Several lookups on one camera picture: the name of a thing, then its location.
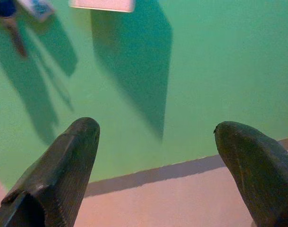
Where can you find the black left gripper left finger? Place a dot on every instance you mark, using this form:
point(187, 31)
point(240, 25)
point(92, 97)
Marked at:
point(59, 170)

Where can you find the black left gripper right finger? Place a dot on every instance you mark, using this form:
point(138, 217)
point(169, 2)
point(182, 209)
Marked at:
point(262, 175)

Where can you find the green paper sheet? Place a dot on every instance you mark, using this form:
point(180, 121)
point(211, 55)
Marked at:
point(205, 71)

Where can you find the key bunch with white figurine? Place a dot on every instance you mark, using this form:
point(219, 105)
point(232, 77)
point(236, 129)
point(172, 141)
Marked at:
point(39, 9)

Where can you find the white key card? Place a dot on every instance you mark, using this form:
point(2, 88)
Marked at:
point(101, 4)

